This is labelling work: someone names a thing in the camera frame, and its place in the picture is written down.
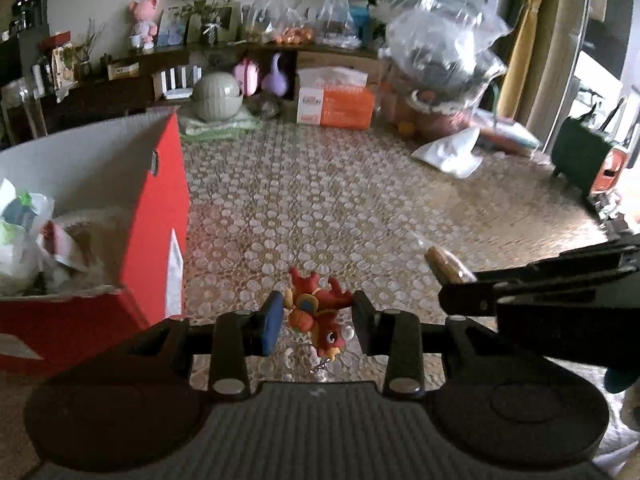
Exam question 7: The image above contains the small orange toy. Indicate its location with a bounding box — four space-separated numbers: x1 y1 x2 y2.
424 246 477 285

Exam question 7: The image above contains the red dragon keychain figure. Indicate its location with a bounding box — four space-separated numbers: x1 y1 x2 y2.
284 268 355 370

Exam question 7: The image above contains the tan cat plush toy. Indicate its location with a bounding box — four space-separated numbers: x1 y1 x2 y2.
47 206 130 295

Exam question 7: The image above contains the green retro radio organizer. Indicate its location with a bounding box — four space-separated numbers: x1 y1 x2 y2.
551 117 628 197

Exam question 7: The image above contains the stack of coloured folders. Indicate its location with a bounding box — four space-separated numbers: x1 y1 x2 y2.
472 108 541 157

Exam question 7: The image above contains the brown fruit bowl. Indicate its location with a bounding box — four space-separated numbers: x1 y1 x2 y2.
380 84 474 142

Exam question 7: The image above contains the red cardboard box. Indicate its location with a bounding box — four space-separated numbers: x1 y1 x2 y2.
1 112 190 376

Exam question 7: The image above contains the green folded cloth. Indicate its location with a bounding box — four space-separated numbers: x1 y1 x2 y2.
177 105 262 143

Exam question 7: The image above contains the pale green round pot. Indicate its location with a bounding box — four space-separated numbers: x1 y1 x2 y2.
192 72 243 122

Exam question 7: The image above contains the orange tissue box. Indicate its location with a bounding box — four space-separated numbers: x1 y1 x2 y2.
296 66 375 130

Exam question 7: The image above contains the white-green plastic bag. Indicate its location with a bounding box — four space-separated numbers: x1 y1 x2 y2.
1 178 55 297

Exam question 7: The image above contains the white router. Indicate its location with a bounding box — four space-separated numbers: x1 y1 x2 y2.
153 65 203 101

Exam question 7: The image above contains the purple gourd vase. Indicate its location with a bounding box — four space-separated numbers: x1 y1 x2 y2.
262 52 288 98

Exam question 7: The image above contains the large clear plastic bag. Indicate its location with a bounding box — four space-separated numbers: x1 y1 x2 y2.
380 0 512 110

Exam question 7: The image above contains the pink round toy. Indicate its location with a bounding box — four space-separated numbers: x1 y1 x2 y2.
233 58 259 96

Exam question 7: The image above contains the dark wooden sideboard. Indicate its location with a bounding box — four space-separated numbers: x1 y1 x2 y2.
41 42 378 133

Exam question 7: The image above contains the clear plastic bag right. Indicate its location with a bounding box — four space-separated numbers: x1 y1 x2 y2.
314 0 361 50

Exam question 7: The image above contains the clear bag with oranges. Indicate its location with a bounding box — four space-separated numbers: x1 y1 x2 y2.
244 0 314 46

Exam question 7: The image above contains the yellow curtain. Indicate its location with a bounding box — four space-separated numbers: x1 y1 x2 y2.
497 0 542 119

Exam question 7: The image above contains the pink pig plush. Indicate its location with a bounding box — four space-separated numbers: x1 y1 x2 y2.
129 0 158 51

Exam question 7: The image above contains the picture frame with plant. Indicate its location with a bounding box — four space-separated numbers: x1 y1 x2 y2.
186 0 241 46

